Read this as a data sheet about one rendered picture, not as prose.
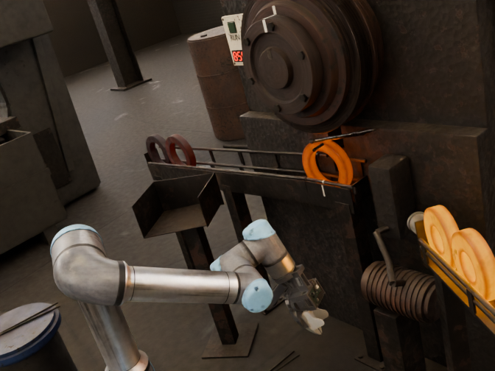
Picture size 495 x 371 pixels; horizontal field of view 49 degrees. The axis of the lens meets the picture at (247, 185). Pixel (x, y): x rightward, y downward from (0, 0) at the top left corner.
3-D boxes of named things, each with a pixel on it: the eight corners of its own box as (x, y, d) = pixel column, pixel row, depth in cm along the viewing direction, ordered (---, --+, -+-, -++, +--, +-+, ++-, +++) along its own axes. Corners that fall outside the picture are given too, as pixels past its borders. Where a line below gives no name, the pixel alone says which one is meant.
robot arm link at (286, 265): (258, 270, 144) (271, 252, 150) (268, 284, 145) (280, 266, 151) (281, 263, 139) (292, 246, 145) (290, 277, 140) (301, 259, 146)
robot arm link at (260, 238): (236, 232, 145) (261, 214, 146) (258, 265, 148) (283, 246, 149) (241, 238, 138) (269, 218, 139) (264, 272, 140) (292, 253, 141)
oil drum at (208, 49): (249, 114, 527) (224, 21, 492) (292, 118, 482) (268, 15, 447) (201, 138, 495) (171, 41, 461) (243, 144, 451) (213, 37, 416)
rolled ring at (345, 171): (340, 144, 164) (347, 140, 166) (296, 139, 178) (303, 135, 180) (351, 199, 171) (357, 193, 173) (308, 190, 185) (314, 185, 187)
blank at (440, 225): (432, 196, 136) (418, 200, 136) (460, 217, 121) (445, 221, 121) (441, 252, 141) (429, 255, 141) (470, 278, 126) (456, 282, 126)
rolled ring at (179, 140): (181, 136, 235) (187, 133, 237) (160, 136, 249) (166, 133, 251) (195, 175, 241) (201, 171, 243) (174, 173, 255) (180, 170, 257)
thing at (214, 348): (204, 326, 242) (152, 181, 214) (261, 323, 233) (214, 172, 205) (189, 359, 224) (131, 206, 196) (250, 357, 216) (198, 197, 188)
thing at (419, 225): (448, 251, 141) (442, 213, 138) (449, 252, 141) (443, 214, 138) (420, 259, 141) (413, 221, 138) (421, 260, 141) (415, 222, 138)
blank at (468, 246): (460, 217, 121) (445, 221, 121) (496, 244, 106) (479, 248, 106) (470, 278, 126) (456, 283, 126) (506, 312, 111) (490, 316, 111)
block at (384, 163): (398, 220, 172) (387, 150, 162) (421, 225, 166) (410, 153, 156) (378, 236, 166) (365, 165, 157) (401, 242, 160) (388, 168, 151)
